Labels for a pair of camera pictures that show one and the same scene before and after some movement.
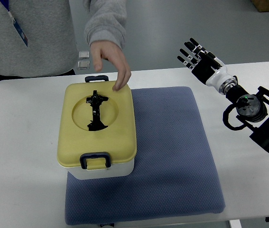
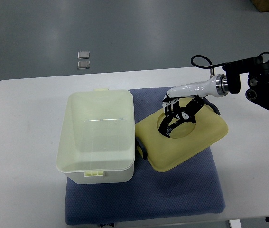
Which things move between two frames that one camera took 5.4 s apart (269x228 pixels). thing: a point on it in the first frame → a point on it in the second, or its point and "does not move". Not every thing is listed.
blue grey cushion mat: (174, 174) does not move
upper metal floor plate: (84, 55) does not move
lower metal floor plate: (83, 64) does not move
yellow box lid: (75, 115) → (187, 140)
